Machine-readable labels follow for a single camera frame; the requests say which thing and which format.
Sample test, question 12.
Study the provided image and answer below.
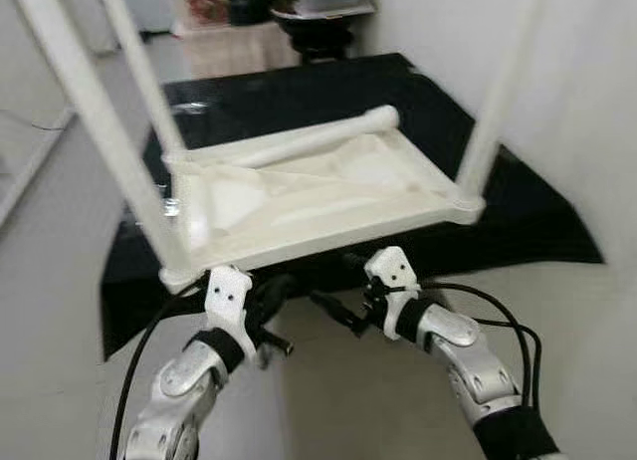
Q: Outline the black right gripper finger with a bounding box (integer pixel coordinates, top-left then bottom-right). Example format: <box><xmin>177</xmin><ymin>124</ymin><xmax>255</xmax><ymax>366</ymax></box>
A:
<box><xmin>309</xmin><ymin>291</ymin><xmax>365</xmax><ymax>336</ymax></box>

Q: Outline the black table cloth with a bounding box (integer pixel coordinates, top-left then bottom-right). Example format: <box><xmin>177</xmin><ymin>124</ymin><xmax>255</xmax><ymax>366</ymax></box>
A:
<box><xmin>100</xmin><ymin>52</ymin><xmax>604</xmax><ymax>361</ymax></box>

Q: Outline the beige table cover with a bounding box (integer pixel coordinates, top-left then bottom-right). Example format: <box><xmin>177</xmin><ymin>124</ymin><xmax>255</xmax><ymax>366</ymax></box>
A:
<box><xmin>179</xmin><ymin>22</ymin><xmax>302</xmax><ymax>79</ymax></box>

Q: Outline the black metal bowl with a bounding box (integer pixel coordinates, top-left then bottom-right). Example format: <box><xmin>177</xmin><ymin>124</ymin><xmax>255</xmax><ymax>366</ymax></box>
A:
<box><xmin>271</xmin><ymin>4</ymin><xmax>375</xmax><ymax>25</ymax></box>

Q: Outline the black bag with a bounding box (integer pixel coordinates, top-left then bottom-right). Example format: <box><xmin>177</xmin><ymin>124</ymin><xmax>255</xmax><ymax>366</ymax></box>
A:
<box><xmin>229</xmin><ymin>0</ymin><xmax>296</xmax><ymax>25</ymax></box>

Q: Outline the red printed box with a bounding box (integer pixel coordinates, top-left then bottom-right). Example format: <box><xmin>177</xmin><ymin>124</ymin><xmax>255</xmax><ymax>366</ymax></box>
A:
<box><xmin>182</xmin><ymin>0</ymin><xmax>230</xmax><ymax>25</ymax></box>

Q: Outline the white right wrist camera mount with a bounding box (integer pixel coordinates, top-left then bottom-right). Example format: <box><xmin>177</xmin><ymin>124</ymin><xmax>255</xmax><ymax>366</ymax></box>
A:
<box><xmin>363</xmin><ymin>246</ymin><xmax>422</xmax><ymax>338</ymax></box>

